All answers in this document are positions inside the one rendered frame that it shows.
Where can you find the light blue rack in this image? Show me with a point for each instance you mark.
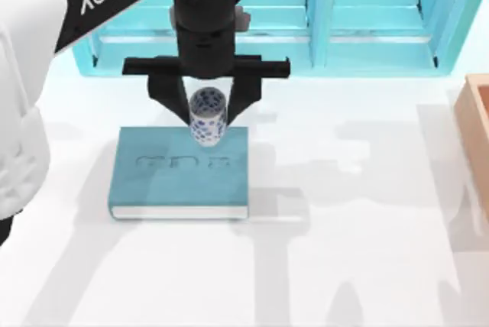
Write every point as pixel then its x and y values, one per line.
pixel 363 17

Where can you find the grey rounded box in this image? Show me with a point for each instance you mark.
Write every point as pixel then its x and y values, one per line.
pixel 243 18

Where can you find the white cup with blue dots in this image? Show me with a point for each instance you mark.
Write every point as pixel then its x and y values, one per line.
pixel 208 124

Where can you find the teal book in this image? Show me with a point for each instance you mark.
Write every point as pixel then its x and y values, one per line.
pixel 179 182

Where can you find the salmon-coloured box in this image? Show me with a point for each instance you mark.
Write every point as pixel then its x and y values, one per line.
pixel 473 128

